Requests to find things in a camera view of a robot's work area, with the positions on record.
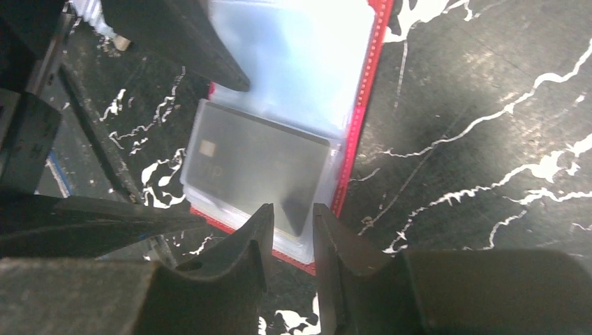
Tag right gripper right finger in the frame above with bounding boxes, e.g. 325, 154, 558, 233
313, 204, 591, 334

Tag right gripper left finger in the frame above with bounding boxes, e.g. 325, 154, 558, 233
1, 204, 274, 334

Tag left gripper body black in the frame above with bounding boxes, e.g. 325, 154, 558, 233
1, 1, 73, 195

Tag red leather card holder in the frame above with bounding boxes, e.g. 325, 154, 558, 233
179, 1, 393, 274

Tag black vip credit card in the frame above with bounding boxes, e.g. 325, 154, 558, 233
182, 100, 330, 237

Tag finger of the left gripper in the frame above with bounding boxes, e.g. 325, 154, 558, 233
101, 0, 251, 91
1, 195, 206, 258

